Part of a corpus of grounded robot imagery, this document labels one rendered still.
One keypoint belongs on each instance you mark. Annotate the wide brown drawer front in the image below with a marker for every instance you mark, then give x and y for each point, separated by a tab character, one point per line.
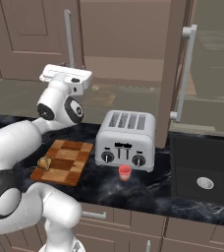
199	231

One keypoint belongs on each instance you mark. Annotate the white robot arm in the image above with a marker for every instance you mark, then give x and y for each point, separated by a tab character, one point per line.
12	141

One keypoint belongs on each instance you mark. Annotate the black sink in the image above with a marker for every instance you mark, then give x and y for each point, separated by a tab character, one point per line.
202	164

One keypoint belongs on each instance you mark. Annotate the brown bread piece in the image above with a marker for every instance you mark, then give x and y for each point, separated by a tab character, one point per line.
44	163

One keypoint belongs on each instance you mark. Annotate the brown lower cabinet door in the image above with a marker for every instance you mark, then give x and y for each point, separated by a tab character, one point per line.
196	248
117	241

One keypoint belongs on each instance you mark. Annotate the checkered wooden cutting board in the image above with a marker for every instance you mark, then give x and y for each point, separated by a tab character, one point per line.
72	154

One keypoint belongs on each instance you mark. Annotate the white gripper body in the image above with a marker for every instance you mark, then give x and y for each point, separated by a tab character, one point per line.
81	75

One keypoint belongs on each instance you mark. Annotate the plain brown drawer front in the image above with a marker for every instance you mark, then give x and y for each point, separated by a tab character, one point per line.
138	221

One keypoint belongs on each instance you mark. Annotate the closed brown cabinet door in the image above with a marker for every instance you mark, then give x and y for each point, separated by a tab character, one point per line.
28	36

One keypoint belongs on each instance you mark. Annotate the open brown cabinet door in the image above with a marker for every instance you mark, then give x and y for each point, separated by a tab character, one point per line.
173	65

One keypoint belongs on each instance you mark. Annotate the silver four-slot toaster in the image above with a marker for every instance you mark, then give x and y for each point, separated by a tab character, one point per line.
125	144

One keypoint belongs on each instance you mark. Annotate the brown cabinet interior shelf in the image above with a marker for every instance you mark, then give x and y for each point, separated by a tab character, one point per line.
123	42

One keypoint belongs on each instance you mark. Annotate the red jam jar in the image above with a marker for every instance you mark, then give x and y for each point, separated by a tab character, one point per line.
124	173

